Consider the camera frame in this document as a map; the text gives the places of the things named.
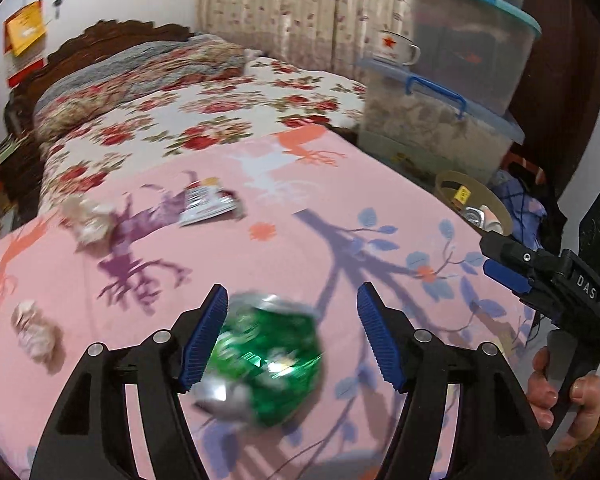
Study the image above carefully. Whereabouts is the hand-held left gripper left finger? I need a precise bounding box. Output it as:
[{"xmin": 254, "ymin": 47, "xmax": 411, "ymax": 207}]
[{"xmin": 27, "ymin": 284, "xmax": 229, "ymax": 480}]

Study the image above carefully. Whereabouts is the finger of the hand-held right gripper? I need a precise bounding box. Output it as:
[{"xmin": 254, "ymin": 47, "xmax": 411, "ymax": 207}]
[
  {"xmin": 479, "ymin": 230, "xmax": 570, "ymax": 284},
  {"xmin": 483, "ymin": 258, "xmax": 562, "ymax": 322}
]

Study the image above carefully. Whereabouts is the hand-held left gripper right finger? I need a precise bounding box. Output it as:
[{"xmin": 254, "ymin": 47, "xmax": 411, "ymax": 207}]
[{"xmin": 356, "ymin": 282, "xmax": 553, "ymax": 480}]

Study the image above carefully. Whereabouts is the round cardboard bin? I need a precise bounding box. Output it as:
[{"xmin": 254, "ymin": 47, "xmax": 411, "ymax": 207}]
[{"xmin": 435, "ymin": 170, "xmax": 513, "ymax": 236}]

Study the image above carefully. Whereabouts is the crushed green drink can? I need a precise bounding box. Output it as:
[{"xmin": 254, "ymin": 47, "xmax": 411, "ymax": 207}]
[{"xmin": 194, "ymin": 294, "xmax": 326, "ymax": 428}]

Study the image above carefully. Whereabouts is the person's right hand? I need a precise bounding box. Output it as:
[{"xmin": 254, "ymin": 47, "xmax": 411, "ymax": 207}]
[{"xmin": 526, "ymin": 347, "xmax": 600, "ymax": 456}]

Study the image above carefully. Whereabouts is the dark blue cloth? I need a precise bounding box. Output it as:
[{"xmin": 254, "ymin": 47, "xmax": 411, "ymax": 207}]
[{"xmin": 495, "ymin": 165, "xmax": 568, "ymax": 251}]

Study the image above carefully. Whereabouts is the pink leaf print tablecloth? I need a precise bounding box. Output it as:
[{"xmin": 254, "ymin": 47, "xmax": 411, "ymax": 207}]
[{"xmin": 0, "ymin": 125, "xmax": 546, "ymax": 480}]

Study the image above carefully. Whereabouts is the silver snack wrapper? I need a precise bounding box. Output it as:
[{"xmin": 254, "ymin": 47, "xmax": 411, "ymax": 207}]
[{"xmin": 179, "ymin": 177, "xmax": 238, "ymax": 226}]

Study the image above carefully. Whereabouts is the crumpled white tissue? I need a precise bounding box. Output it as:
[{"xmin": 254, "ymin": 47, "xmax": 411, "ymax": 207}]
[
  {"xmin": 11, "ymin": 300, "xmax": 63, "ymax": 366},
  {"xmin": 60, "ymin": 195, "xmax": 118, "ymax": 248}
]

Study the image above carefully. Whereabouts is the teal lid storage box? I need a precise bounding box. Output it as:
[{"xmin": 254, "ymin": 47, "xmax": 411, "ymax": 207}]
[{"xmin": 407, "ymin": 0, "xmax": 542, "ymax": 116}]

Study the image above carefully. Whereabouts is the white rose print bedsheet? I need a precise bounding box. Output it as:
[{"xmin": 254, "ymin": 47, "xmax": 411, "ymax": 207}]
[{"xmin": 40, "ymin": 55, "xmax": 368, "ymax": 206}]

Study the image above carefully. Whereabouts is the white enamel mug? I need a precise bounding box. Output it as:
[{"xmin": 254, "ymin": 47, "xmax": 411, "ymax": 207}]
[{"xmin": 377, "ymin": 30, "xmax": 422, "ymax": 66}]

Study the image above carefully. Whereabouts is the patchwork floral quilt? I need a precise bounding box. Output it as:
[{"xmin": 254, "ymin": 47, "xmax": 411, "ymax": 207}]
[{"xmin": 34, "ymin": 35, "xmax": 253, "ymax": 133}]

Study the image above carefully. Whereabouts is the carved wooden headboard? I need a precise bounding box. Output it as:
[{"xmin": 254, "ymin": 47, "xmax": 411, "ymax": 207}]
[{"xmin": 2, "ymin": 20, "xmax": 201, "ymax": 136}]

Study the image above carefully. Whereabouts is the beige floral curtain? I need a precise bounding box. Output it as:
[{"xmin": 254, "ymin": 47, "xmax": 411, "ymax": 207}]
[{"xmin": 197, "ymin": 0, "xmax": 411, "ymax": 73}]

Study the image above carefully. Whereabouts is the blue handle storage box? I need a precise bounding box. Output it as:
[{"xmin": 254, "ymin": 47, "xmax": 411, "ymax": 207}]
[{"xmin": 357, "ymin": 57, "xmax": 526, "ymax": 186}]

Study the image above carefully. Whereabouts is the yellow paper on wall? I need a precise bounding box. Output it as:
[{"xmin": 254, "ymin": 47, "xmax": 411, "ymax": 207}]
[{"xmin": 4, "ymin": 1, "xmax": 48, "ymax": 56}]

